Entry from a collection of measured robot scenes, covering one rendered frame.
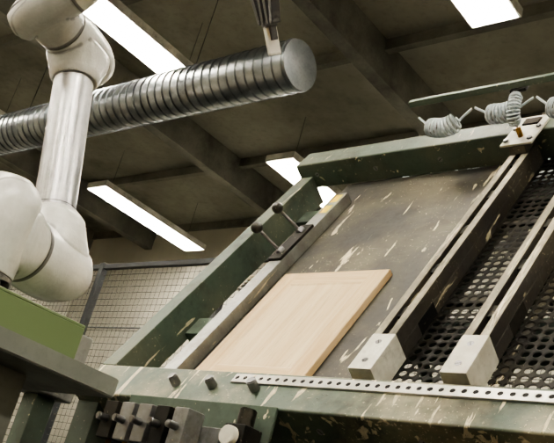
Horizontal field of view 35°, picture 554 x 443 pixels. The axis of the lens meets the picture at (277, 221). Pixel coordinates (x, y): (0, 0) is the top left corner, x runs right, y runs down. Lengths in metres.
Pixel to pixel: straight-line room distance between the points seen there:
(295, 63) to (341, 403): 3.67
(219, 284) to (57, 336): 1.11
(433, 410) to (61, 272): 0.85
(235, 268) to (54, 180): 0.92
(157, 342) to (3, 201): 0.91
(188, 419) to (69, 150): 0.70
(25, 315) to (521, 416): 0.93
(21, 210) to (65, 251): 0.17
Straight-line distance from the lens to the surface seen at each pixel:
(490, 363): 1.85
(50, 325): 1.74
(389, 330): 2.02
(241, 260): 2.85
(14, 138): 7.37
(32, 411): 2.33
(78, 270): 2.02
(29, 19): 2.22
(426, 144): 2.89
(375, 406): 1.81
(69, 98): 2.21
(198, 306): 2.71
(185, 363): 2.35
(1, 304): 1.68
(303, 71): 5.38
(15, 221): 1.85
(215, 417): 2.06
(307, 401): 1.92
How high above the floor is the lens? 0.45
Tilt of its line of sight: 23 degrees up
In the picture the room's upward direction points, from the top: 15 degrees clockwise
